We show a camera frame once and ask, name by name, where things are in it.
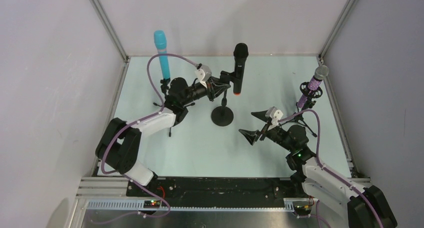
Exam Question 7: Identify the black round base stand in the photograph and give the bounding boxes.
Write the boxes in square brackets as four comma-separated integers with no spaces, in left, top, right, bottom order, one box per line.
[211,71,236,127]

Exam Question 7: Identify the black orange-tipped microphone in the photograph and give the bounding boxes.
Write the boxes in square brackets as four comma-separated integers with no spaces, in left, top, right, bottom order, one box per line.
[233,43,249,96]

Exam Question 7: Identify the black tripod clip stand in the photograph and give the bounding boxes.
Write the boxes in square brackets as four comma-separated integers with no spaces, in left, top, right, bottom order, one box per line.
[160,77,196,137]

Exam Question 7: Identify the black shock mount tripod stand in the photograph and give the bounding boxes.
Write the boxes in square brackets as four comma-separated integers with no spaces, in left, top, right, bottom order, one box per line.
[291,82,324,138]

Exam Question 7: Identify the teal blue microphone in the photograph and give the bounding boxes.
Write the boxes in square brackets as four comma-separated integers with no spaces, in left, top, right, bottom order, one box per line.
[153,30,171,81]

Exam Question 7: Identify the purple glitter microphone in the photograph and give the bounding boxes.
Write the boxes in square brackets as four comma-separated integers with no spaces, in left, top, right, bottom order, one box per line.
[296,65,329,110]

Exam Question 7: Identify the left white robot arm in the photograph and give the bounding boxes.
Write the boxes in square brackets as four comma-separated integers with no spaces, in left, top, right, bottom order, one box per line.
[95,76,231,186]

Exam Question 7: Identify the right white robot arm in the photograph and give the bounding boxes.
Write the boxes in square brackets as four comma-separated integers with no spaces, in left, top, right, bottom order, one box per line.
[239,107,398,228]

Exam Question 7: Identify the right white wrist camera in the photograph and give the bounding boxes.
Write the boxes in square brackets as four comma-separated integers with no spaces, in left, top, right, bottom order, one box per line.
[265,106,283,130]

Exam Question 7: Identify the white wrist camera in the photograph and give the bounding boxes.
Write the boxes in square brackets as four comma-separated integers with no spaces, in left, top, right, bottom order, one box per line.
[265,106,283,130]
[195,63,212,83]

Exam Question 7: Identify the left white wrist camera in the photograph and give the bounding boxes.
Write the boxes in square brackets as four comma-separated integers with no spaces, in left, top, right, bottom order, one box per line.
[195,63,212,83]

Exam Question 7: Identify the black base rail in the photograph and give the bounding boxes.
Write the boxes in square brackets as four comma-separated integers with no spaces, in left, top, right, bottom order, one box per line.
[146,176,309,208]

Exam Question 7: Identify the white toothed cable duct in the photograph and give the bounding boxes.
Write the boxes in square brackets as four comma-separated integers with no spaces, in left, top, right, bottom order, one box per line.
[86,199,295,212]

